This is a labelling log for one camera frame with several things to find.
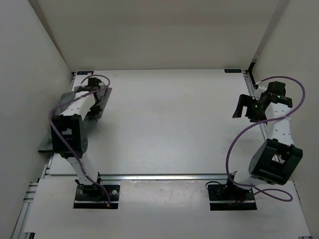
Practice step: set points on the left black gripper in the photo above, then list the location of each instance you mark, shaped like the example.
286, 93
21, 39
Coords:
89, 113

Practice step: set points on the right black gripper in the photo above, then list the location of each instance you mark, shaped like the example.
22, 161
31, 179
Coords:
243, 100

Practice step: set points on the grey pleated skirt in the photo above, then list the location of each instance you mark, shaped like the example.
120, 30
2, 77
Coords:
67, 123

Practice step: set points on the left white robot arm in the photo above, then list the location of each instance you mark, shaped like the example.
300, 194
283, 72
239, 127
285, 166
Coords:
81, 164

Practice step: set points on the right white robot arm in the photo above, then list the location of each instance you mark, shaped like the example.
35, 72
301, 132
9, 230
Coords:
277, 158

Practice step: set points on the left blue label sticker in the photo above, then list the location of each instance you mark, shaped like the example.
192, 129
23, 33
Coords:
85, 72

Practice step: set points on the blue label sticker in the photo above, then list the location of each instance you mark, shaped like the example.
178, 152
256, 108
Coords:
85, 72
232, 71

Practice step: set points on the right blue label sticker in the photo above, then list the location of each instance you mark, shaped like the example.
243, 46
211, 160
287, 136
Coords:
232, 71

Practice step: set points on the right aluminium side rail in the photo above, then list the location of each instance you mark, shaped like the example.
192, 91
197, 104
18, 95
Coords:
258, 113

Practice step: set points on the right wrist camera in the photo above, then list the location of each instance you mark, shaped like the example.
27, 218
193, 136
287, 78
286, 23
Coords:
259, 90

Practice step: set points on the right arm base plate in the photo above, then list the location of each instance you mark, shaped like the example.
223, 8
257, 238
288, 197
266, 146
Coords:
228, 197

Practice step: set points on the aluminium front rail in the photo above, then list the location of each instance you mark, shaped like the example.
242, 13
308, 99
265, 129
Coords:
165, 177

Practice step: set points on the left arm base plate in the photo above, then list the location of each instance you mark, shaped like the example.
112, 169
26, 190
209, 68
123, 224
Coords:
94, 197

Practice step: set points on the left aluminium frame rail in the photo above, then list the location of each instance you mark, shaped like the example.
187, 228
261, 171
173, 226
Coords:
19, 228

